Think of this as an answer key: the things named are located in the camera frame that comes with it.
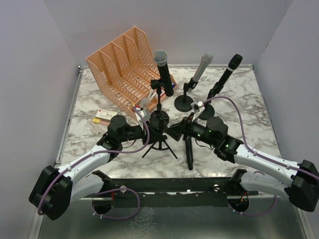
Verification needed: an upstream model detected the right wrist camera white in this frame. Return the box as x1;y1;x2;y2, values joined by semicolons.
190;101;205;121

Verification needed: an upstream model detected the black microphone grey band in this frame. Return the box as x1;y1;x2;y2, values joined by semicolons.
216;54;243;87

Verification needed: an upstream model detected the white remote red button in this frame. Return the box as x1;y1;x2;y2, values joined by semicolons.
95;109;118;121

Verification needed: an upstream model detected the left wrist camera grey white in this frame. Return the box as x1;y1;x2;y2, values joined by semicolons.
133;106;151;128

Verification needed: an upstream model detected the yellow capped pen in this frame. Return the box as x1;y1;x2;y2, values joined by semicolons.
92;118;109;125

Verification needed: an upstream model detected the small black tripod stand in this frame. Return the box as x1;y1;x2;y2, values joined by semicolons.
141;113;179;160

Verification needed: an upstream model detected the aluminium frame rail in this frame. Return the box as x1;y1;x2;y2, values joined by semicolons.
28;66;86;239

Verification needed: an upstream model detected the black mounting base bar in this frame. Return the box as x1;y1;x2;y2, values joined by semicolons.
93;169;247;208

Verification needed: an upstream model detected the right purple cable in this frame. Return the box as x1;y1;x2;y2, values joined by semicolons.
203;96;319;217

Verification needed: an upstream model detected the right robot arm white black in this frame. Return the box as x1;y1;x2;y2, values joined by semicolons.
165;117;319;212

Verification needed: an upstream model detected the black microphone stand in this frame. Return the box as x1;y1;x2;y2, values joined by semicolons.
174;78;197;112
199;79;225;120
150;80;169;132

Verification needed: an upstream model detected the black microphone white band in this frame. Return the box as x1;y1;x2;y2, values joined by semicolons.
185;138;193;170

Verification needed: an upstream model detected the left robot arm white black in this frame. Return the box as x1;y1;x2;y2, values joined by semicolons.
29;113;169;220

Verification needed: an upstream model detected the black microphone silver grille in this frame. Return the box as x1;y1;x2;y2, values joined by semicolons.
154;50;174;97

